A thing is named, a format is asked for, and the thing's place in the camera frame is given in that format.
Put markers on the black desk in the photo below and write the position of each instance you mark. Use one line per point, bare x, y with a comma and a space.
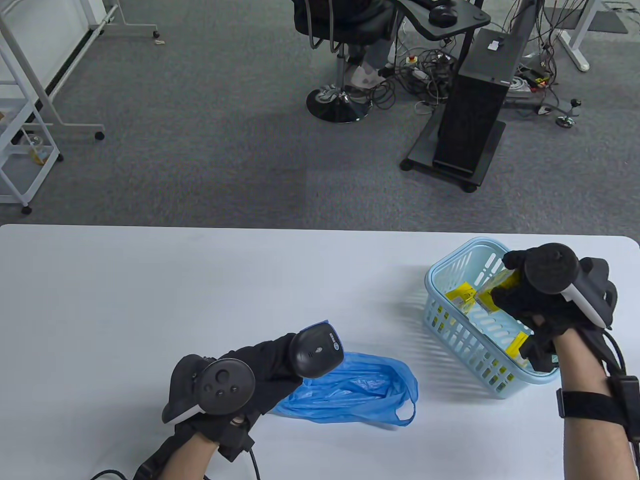
472, 20

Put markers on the white desk leg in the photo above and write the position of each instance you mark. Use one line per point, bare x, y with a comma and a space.
575, 50

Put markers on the person's left hand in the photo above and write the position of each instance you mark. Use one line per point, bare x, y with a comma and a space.
265, 360

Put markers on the person's right hand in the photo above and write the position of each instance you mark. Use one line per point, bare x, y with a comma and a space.
540, 320

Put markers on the dark grey right hand controller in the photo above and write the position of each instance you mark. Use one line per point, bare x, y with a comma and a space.
550, 267

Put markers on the whiteboard on white stand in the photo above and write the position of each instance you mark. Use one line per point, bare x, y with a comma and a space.
30, 30

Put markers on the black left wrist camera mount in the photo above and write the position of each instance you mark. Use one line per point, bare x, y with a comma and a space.
152, 462

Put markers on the person's left forearm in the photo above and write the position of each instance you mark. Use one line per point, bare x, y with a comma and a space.
185, 457

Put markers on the person's right forearm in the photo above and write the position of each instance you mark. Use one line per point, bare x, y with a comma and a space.
595, 450

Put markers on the small black tripod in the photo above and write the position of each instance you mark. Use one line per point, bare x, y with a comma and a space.
566, 120

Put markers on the small white adapter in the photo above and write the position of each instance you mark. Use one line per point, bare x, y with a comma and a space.
494, 44

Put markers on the small clear container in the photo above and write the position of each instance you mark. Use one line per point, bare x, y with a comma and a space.
37, 150

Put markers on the white power strip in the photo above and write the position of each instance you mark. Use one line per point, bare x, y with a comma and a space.
519, 84

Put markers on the black computer mouse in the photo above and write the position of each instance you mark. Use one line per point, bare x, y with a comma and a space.
442, 15

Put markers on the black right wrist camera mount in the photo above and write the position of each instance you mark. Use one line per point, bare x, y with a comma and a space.
590, 406

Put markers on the dark grey left hand controller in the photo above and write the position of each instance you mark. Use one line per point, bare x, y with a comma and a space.
225, 385

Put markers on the white shelf cart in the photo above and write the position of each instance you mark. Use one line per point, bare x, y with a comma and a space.
20, 175

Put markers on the blue plastic bag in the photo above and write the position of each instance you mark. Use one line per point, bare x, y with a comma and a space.
355, 390

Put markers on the light blue plastic basket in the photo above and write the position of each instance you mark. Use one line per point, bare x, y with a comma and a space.
450, 270

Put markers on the black computer tower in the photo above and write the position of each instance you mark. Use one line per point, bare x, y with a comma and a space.
475, 100

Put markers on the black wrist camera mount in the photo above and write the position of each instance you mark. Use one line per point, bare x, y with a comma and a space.
152, 462
590, 406

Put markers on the black wheeled stand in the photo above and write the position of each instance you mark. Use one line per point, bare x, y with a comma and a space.
422, 145

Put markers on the black office chair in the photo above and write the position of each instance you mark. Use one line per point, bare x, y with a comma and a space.
335, 107

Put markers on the dark grey hand controller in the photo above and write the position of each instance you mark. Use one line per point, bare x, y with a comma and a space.
225, 385
550, 267

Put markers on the dark floor mat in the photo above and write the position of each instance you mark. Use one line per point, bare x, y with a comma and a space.
607, 21

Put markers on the black and blue barcode scanner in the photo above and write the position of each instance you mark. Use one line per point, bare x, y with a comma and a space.
315, 350

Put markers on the yellow chrysanthemum tea package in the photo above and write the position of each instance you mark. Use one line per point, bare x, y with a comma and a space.
502, 285
517, 345
460, 295

